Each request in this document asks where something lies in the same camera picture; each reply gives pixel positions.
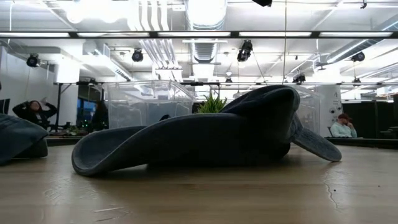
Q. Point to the blue denim cap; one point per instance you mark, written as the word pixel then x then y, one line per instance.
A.
pixel 202 140
pixel 18 137

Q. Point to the thin black vertical rod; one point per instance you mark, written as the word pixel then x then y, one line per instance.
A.
pixel 285 46

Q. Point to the black ceiling spotlight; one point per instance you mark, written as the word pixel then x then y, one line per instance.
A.
pixel 299 78
pixel 245 49
pixel 358 56
pixel 32 60
pixel 137 55

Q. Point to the black LED light bar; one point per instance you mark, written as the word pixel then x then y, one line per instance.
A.
pixel 192 34

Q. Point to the small green potted plant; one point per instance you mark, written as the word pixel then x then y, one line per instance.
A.
pixel 213 105

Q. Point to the person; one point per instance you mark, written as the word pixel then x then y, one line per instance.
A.
pixel 342 130
pixel 34 116

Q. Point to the blue lit monitor screen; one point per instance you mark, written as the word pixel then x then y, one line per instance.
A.
pixel 87 109

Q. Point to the black metal stand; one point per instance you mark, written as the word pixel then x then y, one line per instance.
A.
pixel 58 105

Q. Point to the black office chair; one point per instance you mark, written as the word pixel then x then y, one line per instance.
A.
pixel 4 106

